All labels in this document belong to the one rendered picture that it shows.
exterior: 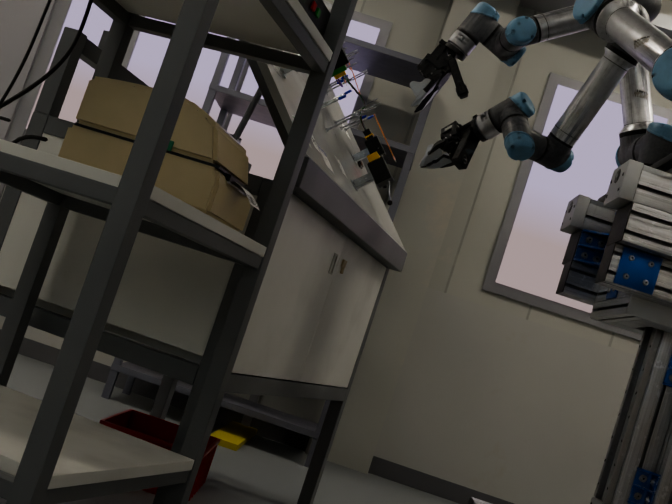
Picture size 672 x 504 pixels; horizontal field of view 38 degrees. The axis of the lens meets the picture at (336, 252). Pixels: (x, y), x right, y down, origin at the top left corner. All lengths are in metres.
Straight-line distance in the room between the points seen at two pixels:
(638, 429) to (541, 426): 2.18
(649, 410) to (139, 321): 1.23
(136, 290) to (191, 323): 0.14
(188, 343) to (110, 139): 0.47
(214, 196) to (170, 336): 0.44
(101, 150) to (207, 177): 0.20
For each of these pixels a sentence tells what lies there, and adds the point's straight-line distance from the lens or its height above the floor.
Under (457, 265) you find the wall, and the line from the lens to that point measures 4.59.
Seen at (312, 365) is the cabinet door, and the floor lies 0.45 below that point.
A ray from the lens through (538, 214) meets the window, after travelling 4.65.
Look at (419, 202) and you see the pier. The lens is 4.52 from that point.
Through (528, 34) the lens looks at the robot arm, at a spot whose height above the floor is 1.48.
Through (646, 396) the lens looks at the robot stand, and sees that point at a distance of 2.47.
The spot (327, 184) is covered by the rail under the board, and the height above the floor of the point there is 0.85.
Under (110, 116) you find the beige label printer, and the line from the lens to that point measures 1.74.
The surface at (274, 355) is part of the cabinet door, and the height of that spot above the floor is 0.46.
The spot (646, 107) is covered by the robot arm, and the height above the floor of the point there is 1.45.
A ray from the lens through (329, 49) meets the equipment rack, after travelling 1.89.
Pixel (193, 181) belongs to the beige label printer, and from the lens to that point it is 1.65.
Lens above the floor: 0.54
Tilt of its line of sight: 5 degrees up
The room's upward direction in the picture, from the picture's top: 18 degrees clockwise
